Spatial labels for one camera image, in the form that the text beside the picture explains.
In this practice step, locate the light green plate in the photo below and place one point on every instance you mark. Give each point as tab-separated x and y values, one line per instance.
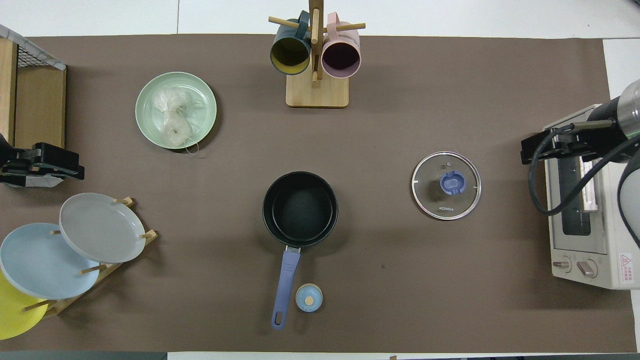
200	95

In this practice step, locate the glass lid blue knob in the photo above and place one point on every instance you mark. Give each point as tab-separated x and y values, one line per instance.
452	182

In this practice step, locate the small blue round container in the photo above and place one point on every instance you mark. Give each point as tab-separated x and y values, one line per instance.
309	298

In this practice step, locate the dark teal mug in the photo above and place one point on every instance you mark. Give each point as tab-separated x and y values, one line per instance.
290	55

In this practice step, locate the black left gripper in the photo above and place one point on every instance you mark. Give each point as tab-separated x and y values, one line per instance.
15	170

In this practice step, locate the white toaster oven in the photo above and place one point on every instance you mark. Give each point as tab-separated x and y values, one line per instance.
605	250

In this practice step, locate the wooden plate rack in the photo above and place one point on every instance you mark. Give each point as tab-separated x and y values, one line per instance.
65	304

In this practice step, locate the light blue plate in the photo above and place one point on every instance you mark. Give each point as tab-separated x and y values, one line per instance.
40	260

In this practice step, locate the wooden mug tree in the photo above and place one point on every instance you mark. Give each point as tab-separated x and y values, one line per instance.
317	92

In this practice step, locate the marble patterned cloth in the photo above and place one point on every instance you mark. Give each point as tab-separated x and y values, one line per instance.
37	50

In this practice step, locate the brown table mat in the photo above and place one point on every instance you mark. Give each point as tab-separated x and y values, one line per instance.
400	300

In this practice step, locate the pink mug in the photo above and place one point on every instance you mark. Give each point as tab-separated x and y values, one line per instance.
341	57

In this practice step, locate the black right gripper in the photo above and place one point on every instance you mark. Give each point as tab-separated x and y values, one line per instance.
605	142

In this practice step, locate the white vermicelli bundle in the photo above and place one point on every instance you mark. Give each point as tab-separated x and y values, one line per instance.
172	127

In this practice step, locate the yellow plate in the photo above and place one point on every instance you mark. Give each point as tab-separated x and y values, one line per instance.
12	315

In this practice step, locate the grey plate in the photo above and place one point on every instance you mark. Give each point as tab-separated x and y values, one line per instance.
100	227

